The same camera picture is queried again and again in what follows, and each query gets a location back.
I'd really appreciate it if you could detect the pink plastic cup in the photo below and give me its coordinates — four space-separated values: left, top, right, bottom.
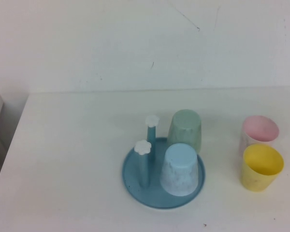
239 115 280 158

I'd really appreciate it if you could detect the green plastic cup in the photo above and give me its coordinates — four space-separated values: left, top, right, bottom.
167 109 202 154

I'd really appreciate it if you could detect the light blue plastic cup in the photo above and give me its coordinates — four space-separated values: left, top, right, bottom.
159 143 199 197

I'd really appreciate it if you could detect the blue cup stand with pegs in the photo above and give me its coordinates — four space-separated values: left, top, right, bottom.
122 115 206 210

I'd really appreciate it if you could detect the yellow plastic cup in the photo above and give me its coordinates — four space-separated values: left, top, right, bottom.
240 144 285 193

